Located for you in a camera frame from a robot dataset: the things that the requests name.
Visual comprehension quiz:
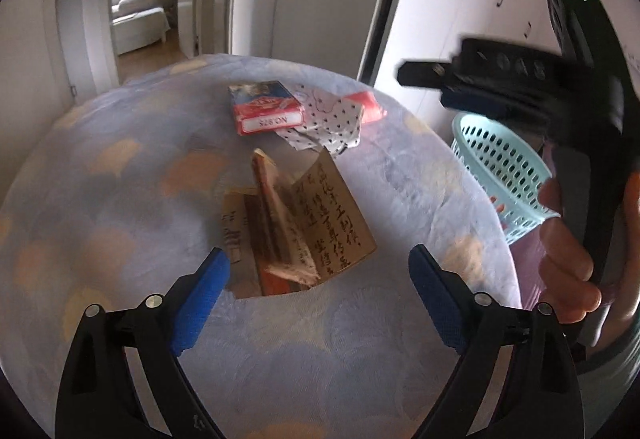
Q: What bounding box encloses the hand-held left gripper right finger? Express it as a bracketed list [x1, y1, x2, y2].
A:
[408, 244, 586, 439]

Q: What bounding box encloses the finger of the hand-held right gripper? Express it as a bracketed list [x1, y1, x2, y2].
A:
[397, 60, 462, 90]
[439, 88, 503, 114]

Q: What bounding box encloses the white wardrobe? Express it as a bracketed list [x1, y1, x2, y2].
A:
[372, 0, 576, 130]

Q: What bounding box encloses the red box with white label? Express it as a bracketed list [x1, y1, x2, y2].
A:
[229, 80, 305, 136]

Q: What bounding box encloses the person's right hand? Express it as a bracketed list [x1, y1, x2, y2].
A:
[537, 176, 603, 325]

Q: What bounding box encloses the white bed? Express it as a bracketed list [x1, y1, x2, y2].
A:
[110, 0, 171, 54]

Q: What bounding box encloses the polka dot plastic wrapper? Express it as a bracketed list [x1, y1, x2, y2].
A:
[275, 84, 366, 157]

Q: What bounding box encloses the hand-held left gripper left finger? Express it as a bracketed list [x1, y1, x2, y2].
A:
[55, 246, 232, 439]

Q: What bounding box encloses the teal plastic basket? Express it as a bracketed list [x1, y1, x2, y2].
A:
[450, 113, 561, 245]

